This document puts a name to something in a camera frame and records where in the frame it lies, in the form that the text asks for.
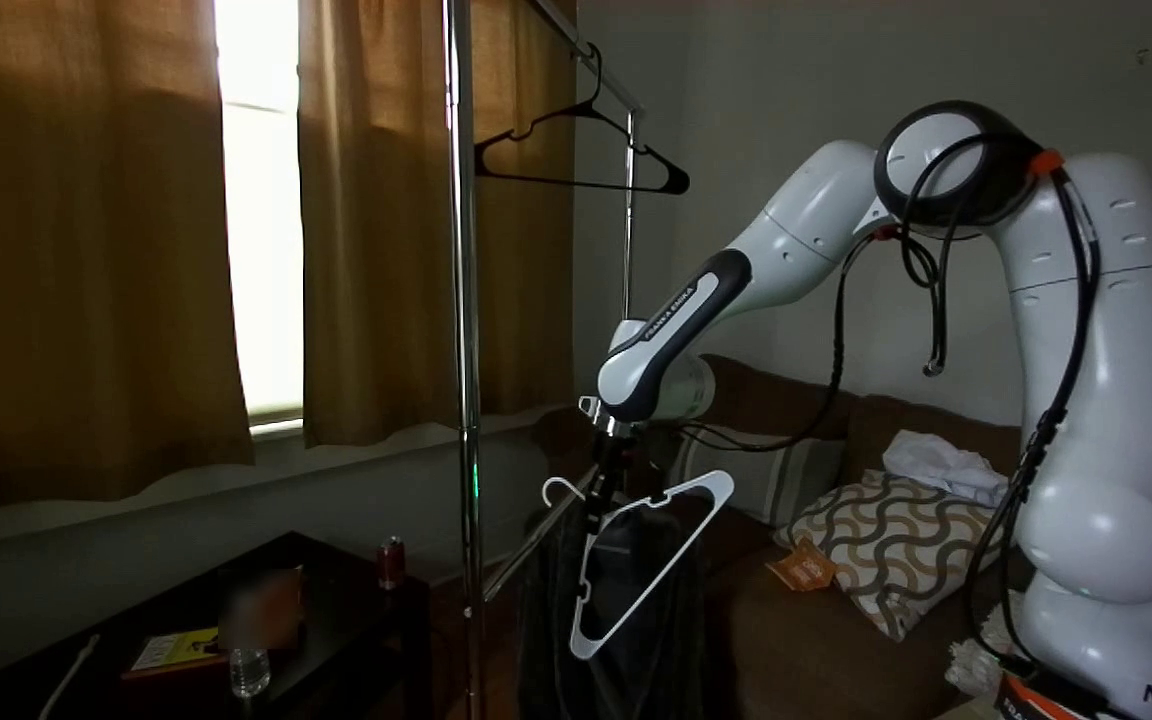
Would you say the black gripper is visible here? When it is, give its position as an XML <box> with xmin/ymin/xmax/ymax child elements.
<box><xmin>587</xmin><ymin>422</ymin><xmax>650</xmax><ymax>532</ymax></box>

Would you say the white plastic coat hanger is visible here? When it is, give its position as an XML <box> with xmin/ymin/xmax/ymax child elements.
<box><xmin>534</xmin><ymin>464</ymin><xmax>739</xmax><ymax>668</ymax></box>

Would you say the black plastic coat hanger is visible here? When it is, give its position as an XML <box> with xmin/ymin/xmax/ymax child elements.
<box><xmin>473</xmin><ymin>34</ymin><xmax>693</xmax><ymax>201</ymax></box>

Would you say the black hanging garment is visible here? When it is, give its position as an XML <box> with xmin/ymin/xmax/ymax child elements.
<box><xmin>510</xmin><ymin>454</ymin><xmax>729</xmax><ymax>720</ymax></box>

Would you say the grey striped pillow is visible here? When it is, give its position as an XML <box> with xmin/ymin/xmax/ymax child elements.
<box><xmin>673</xmin><ymin>422</ymin><xmax>853</xmax><ymax>529</ymax></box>

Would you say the small orange packet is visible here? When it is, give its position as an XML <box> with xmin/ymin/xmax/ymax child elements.
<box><xmin>764</xmin><ymin>544</ymin><xmax>835</xmax><ymax>597</ymax></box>

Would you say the brown fabric sofa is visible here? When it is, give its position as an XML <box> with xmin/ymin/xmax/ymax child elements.
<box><xmin>527</xmin><ymin>353</ymin><xmax>1066</xmax><ymax>720</ymax></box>

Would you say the red drink can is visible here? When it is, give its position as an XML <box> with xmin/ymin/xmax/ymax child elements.
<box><xmin>373</xmin><ymin>532</ymin><xmax>412</xmax><ymax>597</ymax></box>

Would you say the wavy patterned pillow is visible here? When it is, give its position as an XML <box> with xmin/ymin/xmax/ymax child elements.
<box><xmin>771</xmin><ymin>464</ymin><xmax>1007</xmax><ymax>644</ymax></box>

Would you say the metal garment rack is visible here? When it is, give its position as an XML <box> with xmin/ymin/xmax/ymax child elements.
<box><xmin>437</xmin><ymin>0</ymin><xmax>647</xmax><ymax>720</ymax></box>

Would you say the black low table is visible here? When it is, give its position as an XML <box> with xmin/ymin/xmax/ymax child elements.
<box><xmin>0</xmin><ymin>529</ymin><xmax>437</xmax><ymax>720</ymax></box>

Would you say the white crumpled cloth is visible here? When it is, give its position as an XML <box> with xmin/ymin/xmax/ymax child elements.
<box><xmin>879</xmin><ymin>428</ymin><xmax>1014</xmax><ymax>511</ymax></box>

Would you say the narrow mustard curtain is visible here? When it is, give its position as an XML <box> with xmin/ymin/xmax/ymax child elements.
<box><xmin>295</xmin><ymin>0</ymin><xmax>581</xmax><ymax>452</ymax></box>

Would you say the orange snack bag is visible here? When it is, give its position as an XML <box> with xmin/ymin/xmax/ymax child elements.
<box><xmin>252</xmin><ymin>558</ymin><xmax>306</xmax><ymax>656</ymax></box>

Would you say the small white crumpled paper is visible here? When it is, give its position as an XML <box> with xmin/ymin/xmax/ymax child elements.
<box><xmin>942</xmin><ymin>635</ymin><xmax>1007</xmax><ymax>700</ymax></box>

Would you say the clear plastic bottle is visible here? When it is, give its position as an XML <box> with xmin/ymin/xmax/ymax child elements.
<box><xmin>228</xmin><ymin>586</ymin><xmax>270</xmax><ymax>704</ymax></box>

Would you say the flat paper packet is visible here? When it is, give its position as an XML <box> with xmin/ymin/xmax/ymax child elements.
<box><xmin>118</xmin><ymin>621</ymin><xmax>233</xmax><ymax>682</ymax></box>

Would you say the bright window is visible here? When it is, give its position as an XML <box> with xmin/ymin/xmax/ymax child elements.
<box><xmin>208</xmin><ymin>0</ymin><xmax>306</xmax><ymax>432</ymax></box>

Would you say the wide mustard curtain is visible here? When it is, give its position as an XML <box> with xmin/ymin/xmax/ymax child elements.
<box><xmin>0</xmin><ymin>0</ymin><xmax>255</xmax><ymax>532</ymax></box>

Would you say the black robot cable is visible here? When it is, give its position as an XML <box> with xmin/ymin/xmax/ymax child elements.
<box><xmin>687</xmin><ymin>131</ymin><xmax>1107</xmax><ymax>670</ymax></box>

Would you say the thin white cable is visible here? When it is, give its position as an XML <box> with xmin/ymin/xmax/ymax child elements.
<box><xmin>30</xmin><ymin>631</ymin><xmax>108</xmax><ymax>720</ymax></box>

